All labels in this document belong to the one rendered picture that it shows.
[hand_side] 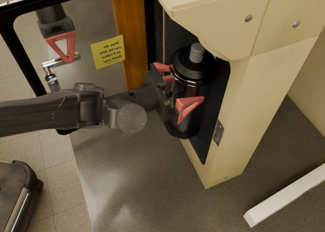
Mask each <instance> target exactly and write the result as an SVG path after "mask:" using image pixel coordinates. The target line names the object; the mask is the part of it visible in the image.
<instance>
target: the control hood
mask: <svg viewBox="0 0 325 232"><path fill-rule="evenodd" d="M158 1H159V2H160V4H161V5H162V7H163V8H164V10H165V11H166V12H167V14H168V15H169V16H170V18H171V19H172V20H174V21H175V22H177V23H178V24H179V25H181V26H182V27H184V28H185V29H187V30H188V31H190V32H191V33H193V34H194V35H195V36H197V37H198V38H200V39H201V40H203V41H204V42H206V43H207V44H208V45H210V46H211V47H213V48H214V49H216V50H217V51H219V52H220V53H221V54H223V55H224V56H226V57H227V58H229V59H230V60H235V61H236V60H239V59H243V58H245V57H249V56H250V53H251V49H252V46H253V43H254V40H255V37H256V35H257V32H258V29H259V26H260V23H261V20H262V17H263V14H264V11H265V8H266V5H267V2H268V0H158Z"/></svg>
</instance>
